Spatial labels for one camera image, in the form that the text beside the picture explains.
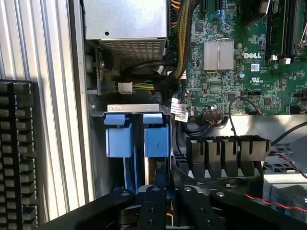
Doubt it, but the white wire connector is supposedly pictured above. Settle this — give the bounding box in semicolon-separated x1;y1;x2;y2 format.
118;81;133;95

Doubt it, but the empty blue disk carrier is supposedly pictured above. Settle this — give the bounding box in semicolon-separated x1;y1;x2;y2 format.
104;113;139;195

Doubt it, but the green motherboard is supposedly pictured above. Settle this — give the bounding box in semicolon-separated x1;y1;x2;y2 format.
167;0;307;118

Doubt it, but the white label tag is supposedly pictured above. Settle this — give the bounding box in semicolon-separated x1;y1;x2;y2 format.
170;97;189;123

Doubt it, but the grey metal drive cage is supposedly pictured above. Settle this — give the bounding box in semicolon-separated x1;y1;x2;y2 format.
262;146;307;209

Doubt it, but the thin red black wire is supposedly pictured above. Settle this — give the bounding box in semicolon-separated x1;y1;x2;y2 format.
244;150;307;214

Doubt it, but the yellow black cable bundle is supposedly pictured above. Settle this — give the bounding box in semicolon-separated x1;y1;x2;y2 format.
153;0;200;94

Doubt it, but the silver chipset heatsink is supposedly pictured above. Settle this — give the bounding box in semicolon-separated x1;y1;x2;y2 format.
203;39;235;71

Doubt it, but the silver power supply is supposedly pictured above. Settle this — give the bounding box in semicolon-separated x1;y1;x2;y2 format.
83;0;168;64

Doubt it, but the black round power cable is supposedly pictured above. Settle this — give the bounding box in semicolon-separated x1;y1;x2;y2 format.
121;59;178;78

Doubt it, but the open black PC case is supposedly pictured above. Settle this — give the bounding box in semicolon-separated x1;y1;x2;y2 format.
68;0;307;230

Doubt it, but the blue drive bay cage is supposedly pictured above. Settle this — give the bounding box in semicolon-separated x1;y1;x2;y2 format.
90;103;174;192

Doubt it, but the black keyboard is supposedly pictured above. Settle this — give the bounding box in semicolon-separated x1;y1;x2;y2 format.
0;80;40;230

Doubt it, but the CPU socket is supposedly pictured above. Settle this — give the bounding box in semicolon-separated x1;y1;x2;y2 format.
294;0;307;58

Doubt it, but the thin black wire loop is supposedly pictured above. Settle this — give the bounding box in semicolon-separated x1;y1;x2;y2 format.
228;95;263;137

